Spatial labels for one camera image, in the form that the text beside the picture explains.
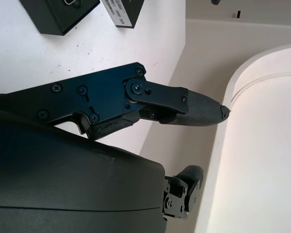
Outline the black camera box base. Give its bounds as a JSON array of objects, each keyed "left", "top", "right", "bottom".
[{"left": 20, "top": 0, "right": 101, "bottom": 36}]

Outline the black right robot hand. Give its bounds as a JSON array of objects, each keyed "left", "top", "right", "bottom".
[{"left": 0, "top": 62, "right": 231, "bottom": 233}]

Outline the black RealSense box lid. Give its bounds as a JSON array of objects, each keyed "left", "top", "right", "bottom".
[{"left": 100, "top": 0, "right": 146, "bottom": 29}]

